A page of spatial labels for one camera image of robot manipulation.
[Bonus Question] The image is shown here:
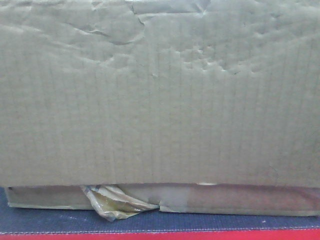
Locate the torn cardboard box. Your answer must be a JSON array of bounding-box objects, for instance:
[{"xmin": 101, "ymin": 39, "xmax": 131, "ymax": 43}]
[{"xmin": 0, "ymin": 0, "xmax": 320, "ymax": 216}]

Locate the dark blue table mat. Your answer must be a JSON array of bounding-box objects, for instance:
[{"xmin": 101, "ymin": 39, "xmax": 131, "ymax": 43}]
[{"xmin": 0, "ymin": 188, "xmax": 320, "ymax": 234}]

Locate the red metal table frame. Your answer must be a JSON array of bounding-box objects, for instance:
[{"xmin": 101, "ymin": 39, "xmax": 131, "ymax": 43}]
[{"xmin": 0, "ymin": 229, "xmax": 320, "ymax": 240}]

